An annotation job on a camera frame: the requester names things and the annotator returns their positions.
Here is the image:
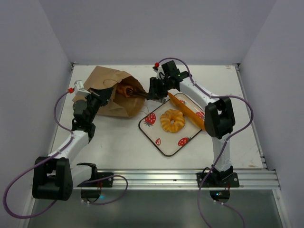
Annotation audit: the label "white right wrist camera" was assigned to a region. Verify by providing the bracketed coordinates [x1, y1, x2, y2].
[152, 62, 165, 79]

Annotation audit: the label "aluminium front frame rail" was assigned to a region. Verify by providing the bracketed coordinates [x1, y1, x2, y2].
[98, 169, 280, 190]

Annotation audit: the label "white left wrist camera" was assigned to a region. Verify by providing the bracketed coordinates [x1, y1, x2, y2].
[74, 80, 91, 97]

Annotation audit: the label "strawberry pattern tray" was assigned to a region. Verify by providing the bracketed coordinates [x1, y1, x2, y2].
[138, 100, 202, 157]

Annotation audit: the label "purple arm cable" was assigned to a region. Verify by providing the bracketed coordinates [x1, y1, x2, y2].
[2, 88, 129, 219]
[158, 57, 256, 228]

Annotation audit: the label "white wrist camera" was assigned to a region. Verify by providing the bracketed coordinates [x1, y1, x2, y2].
[152, 62, 165, 79]
[74, 80, 91, 97]

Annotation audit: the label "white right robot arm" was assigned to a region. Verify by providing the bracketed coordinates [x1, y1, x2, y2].
[147, 58, 236, 187]

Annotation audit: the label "long orange fake baguette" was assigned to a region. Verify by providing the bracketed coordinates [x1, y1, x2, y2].
[168, 93, 206, 131]

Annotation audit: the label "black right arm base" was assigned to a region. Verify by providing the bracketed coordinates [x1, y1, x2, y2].
[202, 166, 240, 203]

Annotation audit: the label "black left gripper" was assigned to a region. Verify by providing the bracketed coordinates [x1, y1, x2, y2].
[84, 87, 113, 123]

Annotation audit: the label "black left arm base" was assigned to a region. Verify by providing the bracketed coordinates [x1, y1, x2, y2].
[77, 172, 114, 203]

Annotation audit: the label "brown paper bag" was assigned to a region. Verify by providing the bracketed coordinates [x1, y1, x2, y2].
[84, 66, 146, 117]

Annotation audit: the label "round yellow fake pastry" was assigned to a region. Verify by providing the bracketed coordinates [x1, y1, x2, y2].
[160, 109, 186, 133]

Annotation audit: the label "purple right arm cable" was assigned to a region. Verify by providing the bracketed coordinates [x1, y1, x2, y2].
[158, 57, 256, 228]

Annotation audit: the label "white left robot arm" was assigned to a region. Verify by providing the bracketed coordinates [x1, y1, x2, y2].
[32, 85, 114, 201]

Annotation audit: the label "metal tongs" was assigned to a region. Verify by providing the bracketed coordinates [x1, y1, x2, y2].
[125, 87, 166, 104]

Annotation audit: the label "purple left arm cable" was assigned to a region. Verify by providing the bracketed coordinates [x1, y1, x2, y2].
[2, 88, 129, 219]

